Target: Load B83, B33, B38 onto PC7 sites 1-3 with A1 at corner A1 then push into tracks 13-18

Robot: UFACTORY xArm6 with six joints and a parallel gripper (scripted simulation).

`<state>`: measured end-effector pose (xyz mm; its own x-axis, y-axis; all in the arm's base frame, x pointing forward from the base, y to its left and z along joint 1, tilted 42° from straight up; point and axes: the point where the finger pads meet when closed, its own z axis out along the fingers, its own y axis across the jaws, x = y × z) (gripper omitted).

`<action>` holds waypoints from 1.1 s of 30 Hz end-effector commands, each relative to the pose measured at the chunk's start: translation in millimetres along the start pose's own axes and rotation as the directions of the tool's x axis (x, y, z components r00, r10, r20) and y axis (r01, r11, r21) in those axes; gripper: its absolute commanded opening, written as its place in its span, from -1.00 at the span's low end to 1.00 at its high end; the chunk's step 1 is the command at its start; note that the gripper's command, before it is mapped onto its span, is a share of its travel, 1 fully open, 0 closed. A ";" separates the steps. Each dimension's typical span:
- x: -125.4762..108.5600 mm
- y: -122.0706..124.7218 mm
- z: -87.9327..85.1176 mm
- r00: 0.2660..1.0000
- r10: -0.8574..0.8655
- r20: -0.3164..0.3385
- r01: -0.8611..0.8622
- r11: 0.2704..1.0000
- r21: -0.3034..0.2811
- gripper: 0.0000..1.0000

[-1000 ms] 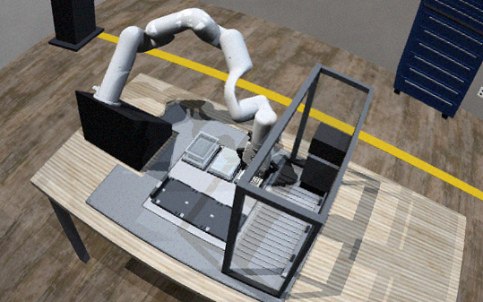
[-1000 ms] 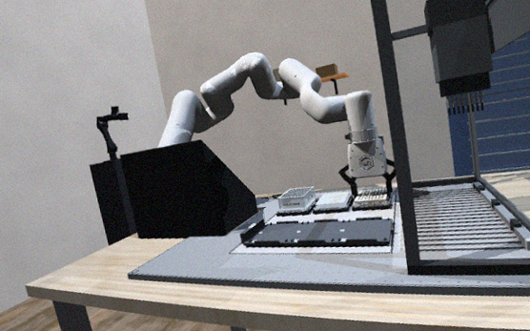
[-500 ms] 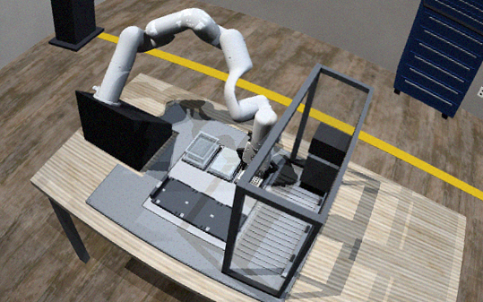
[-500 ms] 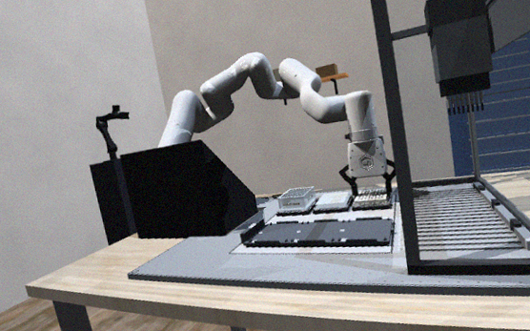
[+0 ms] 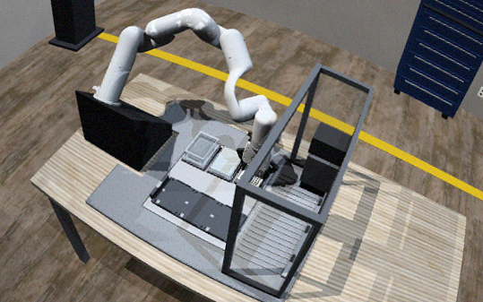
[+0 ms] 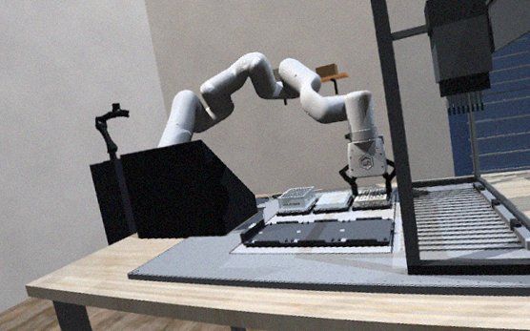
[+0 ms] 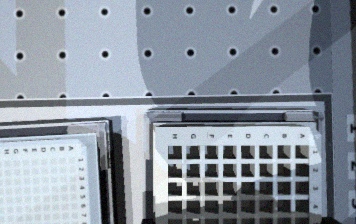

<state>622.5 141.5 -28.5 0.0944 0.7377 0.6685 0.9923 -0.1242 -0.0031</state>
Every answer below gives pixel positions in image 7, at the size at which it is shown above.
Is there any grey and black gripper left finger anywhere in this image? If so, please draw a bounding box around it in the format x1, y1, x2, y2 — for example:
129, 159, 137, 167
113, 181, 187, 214
141, 219, 156, 224

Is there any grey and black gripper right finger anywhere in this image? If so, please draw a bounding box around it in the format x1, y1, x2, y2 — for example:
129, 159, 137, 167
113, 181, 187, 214
321, 217, 341, 224

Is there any grey flat base plate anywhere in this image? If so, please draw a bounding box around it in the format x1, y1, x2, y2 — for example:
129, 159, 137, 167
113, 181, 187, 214
0, 0, 333, 99

